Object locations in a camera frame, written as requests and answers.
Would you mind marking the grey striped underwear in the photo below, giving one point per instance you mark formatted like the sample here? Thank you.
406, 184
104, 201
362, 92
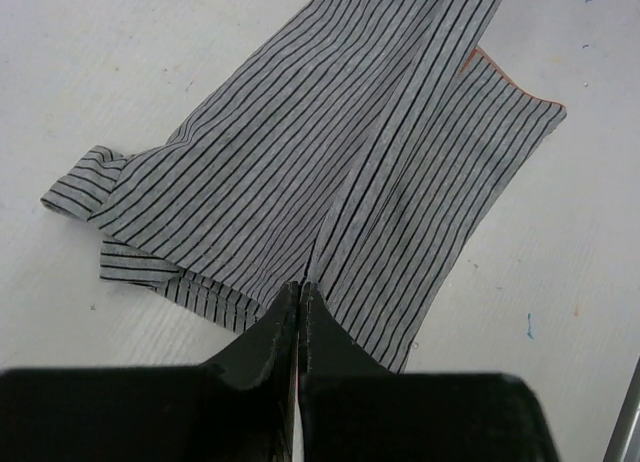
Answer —
357, 149

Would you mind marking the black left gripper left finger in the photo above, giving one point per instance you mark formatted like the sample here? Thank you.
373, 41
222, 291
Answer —
247, 412

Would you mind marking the aluminium frame rail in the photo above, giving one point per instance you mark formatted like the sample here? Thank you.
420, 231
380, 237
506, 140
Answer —
624, 441

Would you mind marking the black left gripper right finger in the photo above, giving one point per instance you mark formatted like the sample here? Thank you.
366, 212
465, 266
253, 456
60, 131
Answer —
343, 412

